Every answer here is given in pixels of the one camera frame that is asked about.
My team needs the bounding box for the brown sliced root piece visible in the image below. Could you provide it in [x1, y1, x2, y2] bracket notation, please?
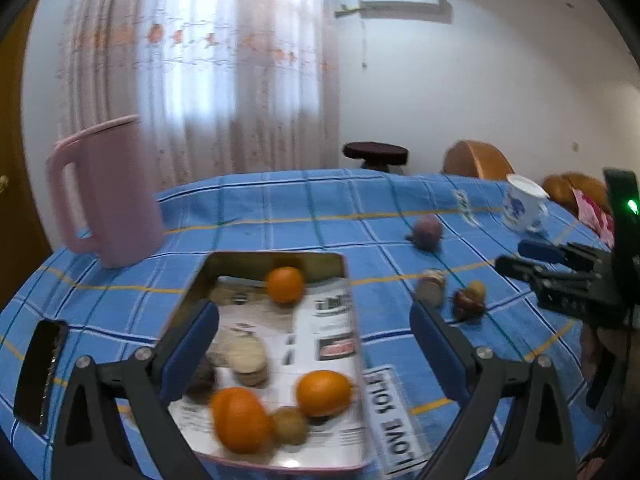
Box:
[413, 269, 447, 308]

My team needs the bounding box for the large orange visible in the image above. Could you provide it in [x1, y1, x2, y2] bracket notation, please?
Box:
[209, 387, 273, 454]

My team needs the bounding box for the tan longan front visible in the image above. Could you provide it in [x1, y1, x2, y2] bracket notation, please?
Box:
[271, 406, 309, 446]

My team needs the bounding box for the small orange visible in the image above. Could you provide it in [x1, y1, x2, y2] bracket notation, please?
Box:
[295, 370, 352, 418]
[265, 266, 306, 306]

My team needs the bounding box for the dark brown round fruit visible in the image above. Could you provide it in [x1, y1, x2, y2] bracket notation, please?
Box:
[186, 354, 217, 400]

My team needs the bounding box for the person's right hand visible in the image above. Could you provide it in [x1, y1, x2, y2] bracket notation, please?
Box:
[580, 324, 627, 382]

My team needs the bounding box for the small tan longan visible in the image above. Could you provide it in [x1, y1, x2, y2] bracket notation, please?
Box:
[466, 280, 487, 304]

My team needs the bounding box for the white blue enamel mug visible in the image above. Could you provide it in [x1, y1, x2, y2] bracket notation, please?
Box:
[502, 174, 550, 233]

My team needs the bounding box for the brown leather sofa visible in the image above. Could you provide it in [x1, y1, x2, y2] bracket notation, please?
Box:
[542, 172, 611, 217]

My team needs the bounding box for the black smartphone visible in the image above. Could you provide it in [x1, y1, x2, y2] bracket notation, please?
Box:
[13, 320, 68, 434]

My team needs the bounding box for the purple passion fruit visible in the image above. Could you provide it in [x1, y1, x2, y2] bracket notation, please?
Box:
[406, 214, 444, 252]

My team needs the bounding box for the blue plaid tablecloth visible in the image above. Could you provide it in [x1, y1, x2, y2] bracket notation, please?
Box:
[1, 169, 602, 479]

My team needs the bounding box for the brown leather armchair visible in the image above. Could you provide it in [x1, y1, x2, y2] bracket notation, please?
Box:
[442, 140, 514, 181]

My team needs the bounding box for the dark round stool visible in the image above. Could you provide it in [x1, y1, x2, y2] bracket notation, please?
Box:
[343, 141, 409, 172]

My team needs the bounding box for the printed paper in box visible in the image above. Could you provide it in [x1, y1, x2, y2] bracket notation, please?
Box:
[169, 278, 368, 474]

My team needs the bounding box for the pink plastic pitcher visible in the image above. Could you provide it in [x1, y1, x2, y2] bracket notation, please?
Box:
[47, 115, 165, 269]

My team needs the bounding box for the sheer floral curtain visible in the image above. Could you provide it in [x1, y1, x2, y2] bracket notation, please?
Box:
[58, 0, 340, 190]

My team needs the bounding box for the black camera mount box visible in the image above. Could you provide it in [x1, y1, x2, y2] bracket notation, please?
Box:
[603, 168, 639, 302]

